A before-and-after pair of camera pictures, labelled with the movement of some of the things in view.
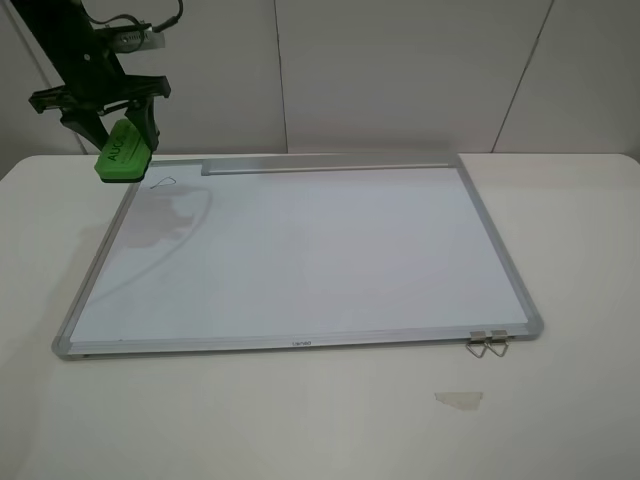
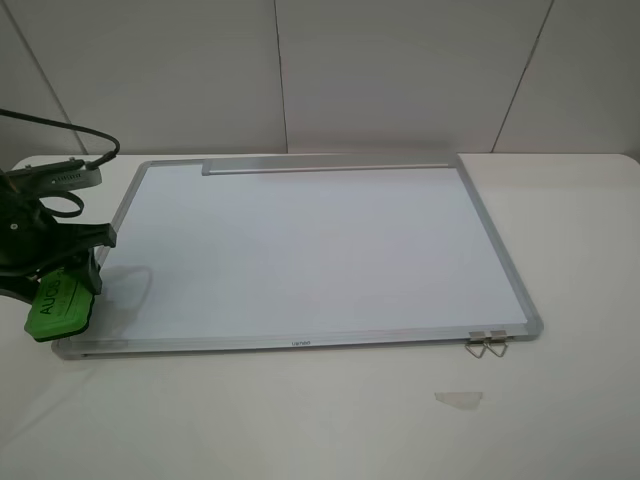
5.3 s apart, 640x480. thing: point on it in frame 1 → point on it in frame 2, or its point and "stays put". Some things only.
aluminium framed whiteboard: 241,252 stays put
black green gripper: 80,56 → 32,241
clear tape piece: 464,401 stays put
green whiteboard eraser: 124,156 → 60,307
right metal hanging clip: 499,336 stays put
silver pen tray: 295,165 stays put
